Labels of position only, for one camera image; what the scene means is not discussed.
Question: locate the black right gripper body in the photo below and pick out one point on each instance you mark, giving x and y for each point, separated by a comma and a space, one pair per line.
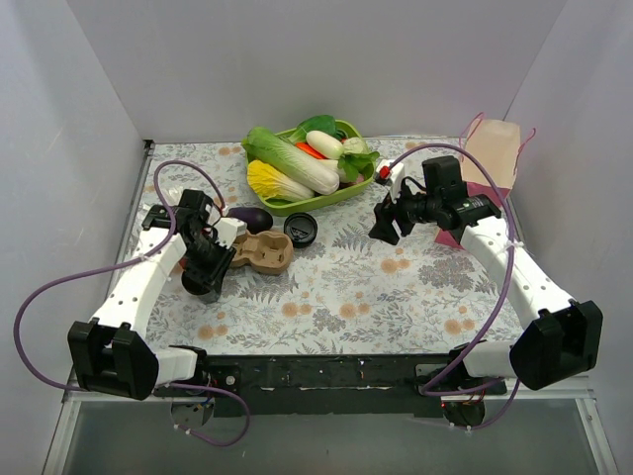
396, 214

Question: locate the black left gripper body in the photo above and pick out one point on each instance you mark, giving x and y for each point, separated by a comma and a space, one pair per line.
209, 259

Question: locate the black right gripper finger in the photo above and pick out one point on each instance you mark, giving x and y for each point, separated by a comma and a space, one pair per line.
406, 225
383, 229

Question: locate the black coffee cup lid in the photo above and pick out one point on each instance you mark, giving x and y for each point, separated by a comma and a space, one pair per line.
301, 228

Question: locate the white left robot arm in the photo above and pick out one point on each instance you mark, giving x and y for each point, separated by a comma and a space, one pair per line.
109, 352

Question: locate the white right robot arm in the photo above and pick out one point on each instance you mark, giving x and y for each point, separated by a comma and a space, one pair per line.
561, 335

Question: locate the brown cardboard cup carrier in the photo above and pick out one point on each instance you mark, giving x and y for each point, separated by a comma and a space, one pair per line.
268, 252

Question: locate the purple eggplant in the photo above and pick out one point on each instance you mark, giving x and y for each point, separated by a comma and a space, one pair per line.
257, 220

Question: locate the floral patterned table mat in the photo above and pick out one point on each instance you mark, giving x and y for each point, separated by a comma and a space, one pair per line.
345, 293

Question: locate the white radish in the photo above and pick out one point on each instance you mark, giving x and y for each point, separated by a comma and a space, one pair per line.
328, 146

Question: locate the yellow napa cabbage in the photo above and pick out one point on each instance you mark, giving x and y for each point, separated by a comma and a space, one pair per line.
269, 183

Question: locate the green napa cabbage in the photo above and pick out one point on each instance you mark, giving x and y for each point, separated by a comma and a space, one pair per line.
264, 145

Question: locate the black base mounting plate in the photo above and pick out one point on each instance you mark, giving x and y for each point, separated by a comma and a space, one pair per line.
328, 384

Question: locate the orange carrot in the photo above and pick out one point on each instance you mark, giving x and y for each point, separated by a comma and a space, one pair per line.
305, 147

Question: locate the green leafy bok choy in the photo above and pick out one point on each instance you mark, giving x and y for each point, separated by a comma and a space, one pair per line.
321, 123

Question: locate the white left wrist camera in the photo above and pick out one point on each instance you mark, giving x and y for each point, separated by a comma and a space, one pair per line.
226, 230

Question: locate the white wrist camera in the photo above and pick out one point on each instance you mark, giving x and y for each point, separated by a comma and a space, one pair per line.
226, 230
390, 176

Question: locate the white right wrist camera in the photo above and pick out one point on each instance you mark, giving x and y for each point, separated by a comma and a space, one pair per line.
390, 176

